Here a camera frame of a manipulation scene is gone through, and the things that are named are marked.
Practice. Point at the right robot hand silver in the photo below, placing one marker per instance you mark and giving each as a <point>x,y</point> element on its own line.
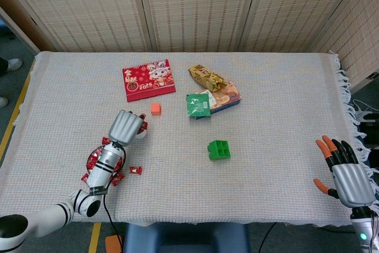
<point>352,185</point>

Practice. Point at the left robot hand silver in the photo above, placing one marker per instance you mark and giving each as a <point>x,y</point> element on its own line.
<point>122,128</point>

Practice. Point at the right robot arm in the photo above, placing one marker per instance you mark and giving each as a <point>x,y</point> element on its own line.
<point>362,229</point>

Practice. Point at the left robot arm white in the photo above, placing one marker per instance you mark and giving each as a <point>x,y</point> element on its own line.
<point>103,164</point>

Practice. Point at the white paper cup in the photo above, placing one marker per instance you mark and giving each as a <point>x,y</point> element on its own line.
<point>142,136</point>

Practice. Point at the round metal plate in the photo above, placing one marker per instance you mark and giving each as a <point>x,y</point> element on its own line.
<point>95,150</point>

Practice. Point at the orange cube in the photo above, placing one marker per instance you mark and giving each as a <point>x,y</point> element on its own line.
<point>156,109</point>

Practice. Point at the red desk calendar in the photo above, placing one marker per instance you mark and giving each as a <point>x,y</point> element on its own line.
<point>148,81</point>

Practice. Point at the black box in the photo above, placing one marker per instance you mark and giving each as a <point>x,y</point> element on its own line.
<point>371,134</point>

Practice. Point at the green foil packet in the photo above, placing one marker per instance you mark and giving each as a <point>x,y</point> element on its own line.
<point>197,105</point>

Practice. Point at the white woven tablecloth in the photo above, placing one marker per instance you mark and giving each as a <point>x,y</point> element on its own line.
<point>266,161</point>

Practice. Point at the gold snack bag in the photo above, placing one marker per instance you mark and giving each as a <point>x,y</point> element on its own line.
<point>204,76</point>

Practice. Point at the green building block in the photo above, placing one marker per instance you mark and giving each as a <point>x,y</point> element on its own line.
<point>219,150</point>

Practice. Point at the blue biscuit box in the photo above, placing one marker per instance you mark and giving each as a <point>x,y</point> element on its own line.
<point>228,96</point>

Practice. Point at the orange floor block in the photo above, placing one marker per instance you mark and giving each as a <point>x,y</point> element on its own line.
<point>112,244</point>

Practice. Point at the woven folding screen panel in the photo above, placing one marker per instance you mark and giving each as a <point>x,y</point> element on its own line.
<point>296,10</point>
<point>89,10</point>
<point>201,10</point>
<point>361,28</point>

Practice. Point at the white shoe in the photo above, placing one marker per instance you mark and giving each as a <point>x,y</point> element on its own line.
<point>13,64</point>
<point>2,102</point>

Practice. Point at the black trouser leg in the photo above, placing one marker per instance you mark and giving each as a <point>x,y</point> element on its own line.
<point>2,67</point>

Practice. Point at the brown folding screen panel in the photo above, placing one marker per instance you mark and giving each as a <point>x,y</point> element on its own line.
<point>17,19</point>

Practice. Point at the metal screen bracket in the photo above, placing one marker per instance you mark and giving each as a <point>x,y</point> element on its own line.
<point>373,76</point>

